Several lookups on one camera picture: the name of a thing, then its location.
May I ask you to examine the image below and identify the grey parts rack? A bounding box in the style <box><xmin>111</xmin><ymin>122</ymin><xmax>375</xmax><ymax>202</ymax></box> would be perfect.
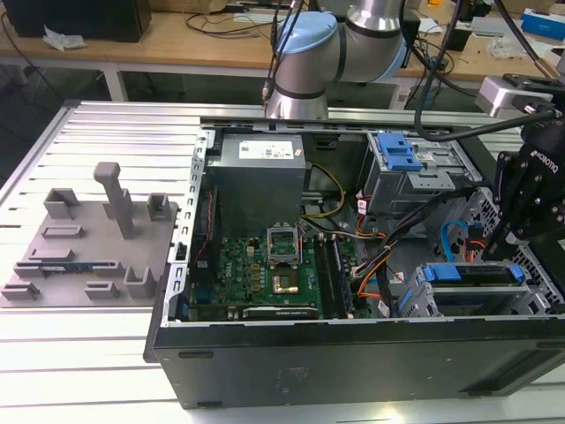
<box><xmin>0</xmin><ymin>161</ymin><xmax>182</xmax><ymax>310</ymax></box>

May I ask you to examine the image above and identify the black cable with copper sleeve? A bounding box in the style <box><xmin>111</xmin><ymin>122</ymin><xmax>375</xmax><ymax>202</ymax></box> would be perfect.
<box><xmin>493</xmin><ymin>0</ymin><xmax>556</xmax><ymax>80</ymax></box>

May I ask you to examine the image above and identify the black wrist mounting bracket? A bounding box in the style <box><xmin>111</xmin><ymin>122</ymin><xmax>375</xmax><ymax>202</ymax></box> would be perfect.
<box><xmin>502</xmin><ymin>72</ymin><xmax>565</xmax><ymax>117</ymax></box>

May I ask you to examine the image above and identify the orange data wire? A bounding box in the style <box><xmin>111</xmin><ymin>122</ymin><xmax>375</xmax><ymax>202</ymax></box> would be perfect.
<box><xmin>356</xmin><ymin>238</ymin><xmax>487</xmax><ymax>302</ymax></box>

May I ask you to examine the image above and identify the square brown chipset chip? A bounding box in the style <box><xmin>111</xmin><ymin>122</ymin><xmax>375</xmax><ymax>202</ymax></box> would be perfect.
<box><xmin>270</xmin><ymin>273</ymin><xmax>302</xmax><ymax>296</ymax></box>

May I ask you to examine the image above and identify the large black box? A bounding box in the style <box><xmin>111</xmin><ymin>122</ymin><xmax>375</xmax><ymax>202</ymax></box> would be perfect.
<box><xmin>2</xmin><ymin>0</ymin><xmax>153</xmax><ymax>44</ymax></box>

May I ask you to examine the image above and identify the blue RAM stick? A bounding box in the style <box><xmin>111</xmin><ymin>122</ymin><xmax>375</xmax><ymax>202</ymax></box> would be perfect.
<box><xmin>41</xmin><ymin>263</ymin><xmax>95</xmax><ymax>274</ymax></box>

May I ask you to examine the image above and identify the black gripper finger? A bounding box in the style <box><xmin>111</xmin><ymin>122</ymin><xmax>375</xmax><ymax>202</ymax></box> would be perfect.
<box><xmin>488</xmin><ymin>197</ymin><xmax>565</xmax><ymax>261</ymax></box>
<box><xmin>482</xmin><ymin>151</ymin><xmax>521</xmax><ymax>261</ymax></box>

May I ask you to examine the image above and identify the black camera cable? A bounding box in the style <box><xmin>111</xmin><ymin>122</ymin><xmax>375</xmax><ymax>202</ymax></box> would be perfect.
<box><xmin>412</xmin><ymin>0</ymin><xmax>555</xmax><ymax>140</ymax></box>

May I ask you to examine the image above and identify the black case fan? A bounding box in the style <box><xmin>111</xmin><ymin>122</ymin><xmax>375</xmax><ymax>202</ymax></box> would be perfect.
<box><xmin>192</xmin><ymin>185</ymin><xmax>222</xmax><ymax>270</ymax></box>

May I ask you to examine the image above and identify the black power wire bundle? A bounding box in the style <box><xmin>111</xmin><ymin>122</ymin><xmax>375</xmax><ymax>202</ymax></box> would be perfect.
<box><xmin>381</xmin><ymin>184</ymin><xmax>485</xmax><ymax>251</ymax></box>

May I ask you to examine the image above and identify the black open PC case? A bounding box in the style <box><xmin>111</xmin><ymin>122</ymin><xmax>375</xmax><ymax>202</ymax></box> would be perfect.
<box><xmin>143</xmin><ymin>115</ymin><xmax>565</xmax><ymax>410</ymax></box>

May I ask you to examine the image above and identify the metal socket cover frame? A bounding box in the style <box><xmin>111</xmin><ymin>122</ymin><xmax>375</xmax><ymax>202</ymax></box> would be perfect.
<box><xmin>267</xmin><ymin>224</ymin><xmax>302</xmax><ymax>264</ymax></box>

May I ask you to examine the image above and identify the green Dell motherboard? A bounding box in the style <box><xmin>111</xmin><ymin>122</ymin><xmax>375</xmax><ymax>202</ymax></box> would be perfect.
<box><xmin>187</xmin><ymin>233</ymin><xmax>367</xmax><ymax>322</ymax></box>

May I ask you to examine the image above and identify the wooden desk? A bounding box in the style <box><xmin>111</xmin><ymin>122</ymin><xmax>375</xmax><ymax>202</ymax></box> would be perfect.
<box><xmin>0</xmin><ymin>0</ymin><xmax>565</xmax><ymax>103</ymax></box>

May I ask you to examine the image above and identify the hard disk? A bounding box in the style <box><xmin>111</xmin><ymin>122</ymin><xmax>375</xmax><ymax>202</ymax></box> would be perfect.
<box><xmin>422</xmin><ymin>261</ymin><xmax>526</xmax><ymax>291</ymax></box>

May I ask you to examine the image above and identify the small black power adapter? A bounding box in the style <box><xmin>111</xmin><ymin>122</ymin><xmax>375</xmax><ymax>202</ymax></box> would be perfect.
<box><xmin>442</xmin><ymin>25</ymin><xmax>472</xmax><ymax>51</ymax></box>

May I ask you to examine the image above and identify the black graphics card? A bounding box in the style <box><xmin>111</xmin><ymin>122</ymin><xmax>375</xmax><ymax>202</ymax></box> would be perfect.
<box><xmin>229</xmin><ymin>305</ymin><xmax>320</xmax><ymax>322</ymax></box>

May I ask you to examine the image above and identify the flat grey box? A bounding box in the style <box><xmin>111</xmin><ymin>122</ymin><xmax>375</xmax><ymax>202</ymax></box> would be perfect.
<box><xmin>471</xmin><ymin>16</ymin><xmax>509</xmax><ymax>37</ymax></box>

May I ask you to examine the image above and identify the blue cardboard box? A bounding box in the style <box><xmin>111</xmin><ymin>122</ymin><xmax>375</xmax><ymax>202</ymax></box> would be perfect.
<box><xmin>520</xmin><ymin>7</ymin><xmax>565</xmax><ymax>37</ymax></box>

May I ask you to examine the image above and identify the metal disk bay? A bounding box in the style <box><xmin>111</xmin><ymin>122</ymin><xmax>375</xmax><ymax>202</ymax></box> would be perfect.
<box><xmin>395</xmin><ymin>260</ymin><xmax>565</xmax><ymax>319</ymax></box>

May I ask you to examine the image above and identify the blue disk data wire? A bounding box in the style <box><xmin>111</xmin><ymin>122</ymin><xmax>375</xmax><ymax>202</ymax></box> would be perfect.
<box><xmin>440</xmin><ymin>219</ymin><xmax>483</xmax><ymax>267</ymax></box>

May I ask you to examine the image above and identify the multicoloured wire bundle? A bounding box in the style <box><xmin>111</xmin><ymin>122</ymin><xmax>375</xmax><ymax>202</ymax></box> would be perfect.
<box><xmin>302</xmin><ymin>216</ymin><xmax>388</xmax><ymax>242</ymax></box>

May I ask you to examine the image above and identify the blue drive cage latch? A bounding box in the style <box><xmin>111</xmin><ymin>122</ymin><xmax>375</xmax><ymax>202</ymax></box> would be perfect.
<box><xmin>378</xmin><ymin>132</ymin><xmax>421</xmax><ymax>172</ymax></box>

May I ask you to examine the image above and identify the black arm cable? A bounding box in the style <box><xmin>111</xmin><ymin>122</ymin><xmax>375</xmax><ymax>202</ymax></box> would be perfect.
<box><xmin>263</xmin><ymin>0</ymin><xmax>308</xmax><ymax>107</ymax></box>

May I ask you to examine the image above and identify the yellow power wire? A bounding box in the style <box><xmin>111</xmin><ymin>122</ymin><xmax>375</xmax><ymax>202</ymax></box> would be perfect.
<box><xmin>302</xmin><ymin>163</ymin><xmax>349</xmax><ymax>220</ymax></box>

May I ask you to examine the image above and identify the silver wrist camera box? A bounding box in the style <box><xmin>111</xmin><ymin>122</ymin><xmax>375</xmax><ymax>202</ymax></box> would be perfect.
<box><xmin>474</xmin><ymin>74</ymin><xmax>522</xmax><ymax>118</ymax></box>

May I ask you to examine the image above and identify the metal optical drive cage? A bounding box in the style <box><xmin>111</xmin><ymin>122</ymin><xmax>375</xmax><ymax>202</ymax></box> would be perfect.
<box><xmin>362</xmin><ymin>130</ymin><xmax>485</xmax><ymax>218</ymax></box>

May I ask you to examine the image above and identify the grey power supply unit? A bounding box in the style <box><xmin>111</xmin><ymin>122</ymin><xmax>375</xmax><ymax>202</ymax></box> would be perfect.
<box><xmin>207</xmin><ymin>133</ymin><xmax>308</xmax><ymax>231</ymax></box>

